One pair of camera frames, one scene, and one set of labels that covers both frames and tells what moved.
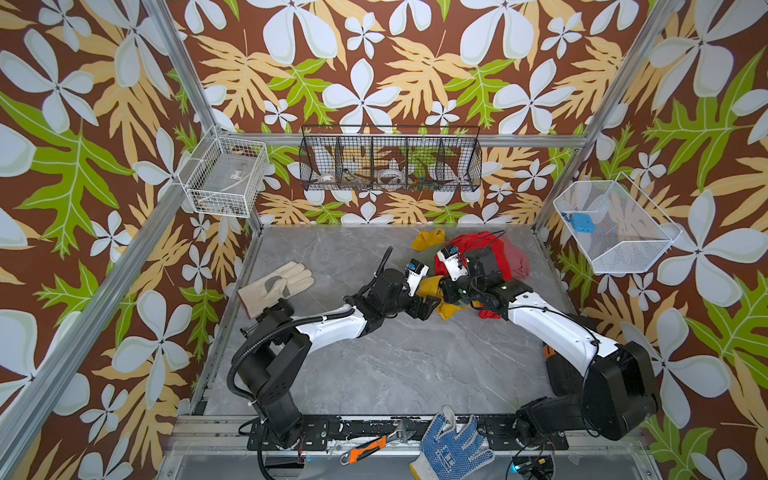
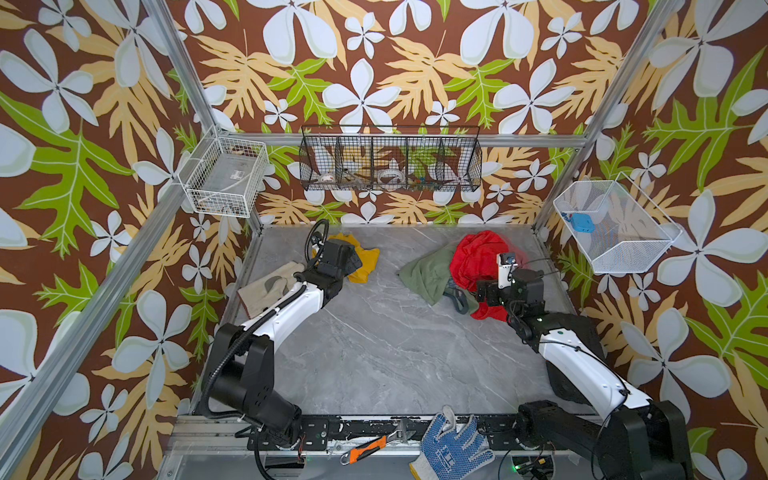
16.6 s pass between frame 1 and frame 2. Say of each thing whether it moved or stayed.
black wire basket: stayed
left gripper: moved
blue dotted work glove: stayed
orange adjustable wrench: stayed
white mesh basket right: stayed
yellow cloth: moved
